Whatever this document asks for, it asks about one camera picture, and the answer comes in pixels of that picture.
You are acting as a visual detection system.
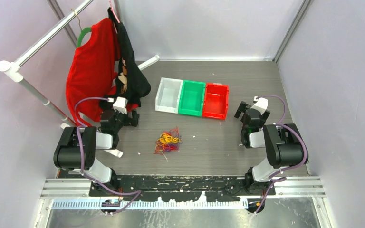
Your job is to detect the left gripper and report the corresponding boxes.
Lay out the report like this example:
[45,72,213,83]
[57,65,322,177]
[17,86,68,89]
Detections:
[107,104,138,133]

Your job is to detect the red wire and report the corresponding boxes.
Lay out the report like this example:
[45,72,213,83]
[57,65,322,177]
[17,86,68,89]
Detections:
[153,126,183,155]

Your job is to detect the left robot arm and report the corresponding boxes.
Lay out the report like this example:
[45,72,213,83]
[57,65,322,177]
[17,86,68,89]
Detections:
[53,110,140,196]

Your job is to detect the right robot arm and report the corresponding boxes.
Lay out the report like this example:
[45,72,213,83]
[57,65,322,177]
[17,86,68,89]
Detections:
[234,98,308,195]

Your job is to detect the black shirt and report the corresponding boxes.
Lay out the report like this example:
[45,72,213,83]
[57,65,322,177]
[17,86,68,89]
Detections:
[105,7,151,112]

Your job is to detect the red plastic bin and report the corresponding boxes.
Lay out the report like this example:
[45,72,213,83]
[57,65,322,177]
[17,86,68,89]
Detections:
[202,83,229,120]

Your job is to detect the white plastic bin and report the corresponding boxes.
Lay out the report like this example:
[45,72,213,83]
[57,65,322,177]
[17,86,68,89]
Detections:
[155,77,183,114]

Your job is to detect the green plastic bin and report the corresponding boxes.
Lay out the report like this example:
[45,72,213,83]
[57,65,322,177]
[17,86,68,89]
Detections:
[178,80,206,117]

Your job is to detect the red shirt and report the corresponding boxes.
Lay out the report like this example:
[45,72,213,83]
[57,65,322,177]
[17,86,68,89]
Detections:
[65,18,126,126]

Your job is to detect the green hanger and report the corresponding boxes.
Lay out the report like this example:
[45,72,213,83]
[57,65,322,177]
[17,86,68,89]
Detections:
[77,27,92,48]

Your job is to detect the white clothes rack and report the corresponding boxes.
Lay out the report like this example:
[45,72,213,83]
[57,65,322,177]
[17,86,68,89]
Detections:
[0,0,161,159]

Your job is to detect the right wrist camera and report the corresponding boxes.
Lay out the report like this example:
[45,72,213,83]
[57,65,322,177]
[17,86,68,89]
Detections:
[251,96,268,115]

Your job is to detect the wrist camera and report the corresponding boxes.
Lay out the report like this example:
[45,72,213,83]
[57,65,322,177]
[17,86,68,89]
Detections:
[108,97,128,114]
[251,96,268,115]

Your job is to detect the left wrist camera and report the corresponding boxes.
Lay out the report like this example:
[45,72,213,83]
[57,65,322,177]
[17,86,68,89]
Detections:
[108,97,128,114]

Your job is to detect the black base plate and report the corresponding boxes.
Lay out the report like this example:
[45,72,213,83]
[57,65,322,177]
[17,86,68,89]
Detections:
[89,175,276,203]

